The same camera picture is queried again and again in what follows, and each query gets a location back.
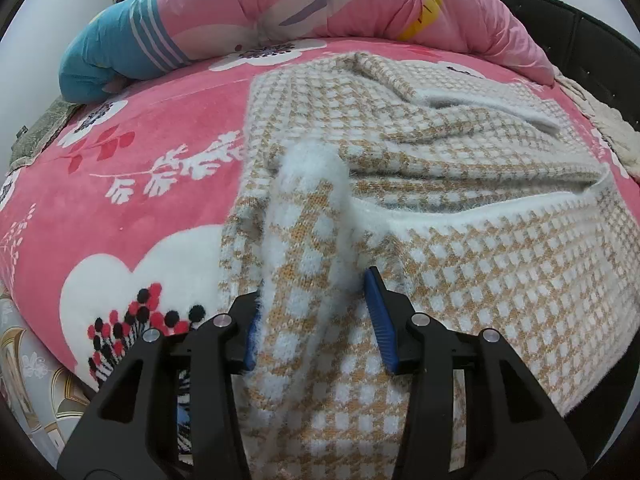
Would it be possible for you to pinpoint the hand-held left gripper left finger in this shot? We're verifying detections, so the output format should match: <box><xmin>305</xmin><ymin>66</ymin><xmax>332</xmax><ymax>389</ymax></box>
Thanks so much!
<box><xmin>57</xmin><ymin>290</ymin><xmax>261</xmax><ymax>480</ymax></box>

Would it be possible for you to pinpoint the grey-green patterned cloth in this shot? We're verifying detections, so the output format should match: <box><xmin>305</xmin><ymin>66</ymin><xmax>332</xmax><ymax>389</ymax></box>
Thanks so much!
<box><xmin>9</xmin><ymin>97</ymin><xmax>81</xmax><ymax>173</ymax></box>

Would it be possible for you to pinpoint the grey gold patterned bedsheet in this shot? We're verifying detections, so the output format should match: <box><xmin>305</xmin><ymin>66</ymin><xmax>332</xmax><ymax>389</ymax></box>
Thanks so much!
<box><xmin>0</xmin><ymin>287</ymin><xmax>98</xmax><ymax>480</ymax></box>

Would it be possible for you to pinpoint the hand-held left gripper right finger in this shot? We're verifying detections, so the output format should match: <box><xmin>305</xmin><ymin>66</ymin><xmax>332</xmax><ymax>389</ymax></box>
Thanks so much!
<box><xmin>364</xmin><ymin>267</ymin><xmax>588</xmax><ymax>480</ymax></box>

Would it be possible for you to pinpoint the cream fluffy cloth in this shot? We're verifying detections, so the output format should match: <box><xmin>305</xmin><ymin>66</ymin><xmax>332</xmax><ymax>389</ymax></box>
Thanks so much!
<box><xmin>552</xmin><ymin>72</ymin><xmax>640</xmax><ymax>183</ymax></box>

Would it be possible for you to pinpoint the black padded headboard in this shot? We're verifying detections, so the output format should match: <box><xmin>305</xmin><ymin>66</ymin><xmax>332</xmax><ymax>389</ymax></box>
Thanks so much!
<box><xmin>492</xmin><ymin>0</ymin><xmax>640</xmax><ymax>131</ymax></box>

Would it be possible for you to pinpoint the pink and blue quilt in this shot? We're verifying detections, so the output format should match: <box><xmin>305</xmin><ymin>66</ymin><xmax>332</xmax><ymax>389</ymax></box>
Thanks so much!
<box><xmin>57</xmin><ymin>0</ymin><xmax>556</xmax><ymax>106</ymax></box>

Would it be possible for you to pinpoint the pink floral fleece blanket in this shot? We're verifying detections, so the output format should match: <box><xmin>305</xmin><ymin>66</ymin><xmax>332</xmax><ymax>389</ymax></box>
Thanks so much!
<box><xmin>0</xmin><ymin>42</ymin><xmax>633</xmax><ymax>461</ymax></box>

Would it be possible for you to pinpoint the beige white houndstooth coat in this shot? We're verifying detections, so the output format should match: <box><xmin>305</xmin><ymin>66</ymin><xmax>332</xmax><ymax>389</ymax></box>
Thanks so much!
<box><xmin>217</xmin><ymin>52</ymin><xmax>640</xmax><ymax>480</ymax></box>

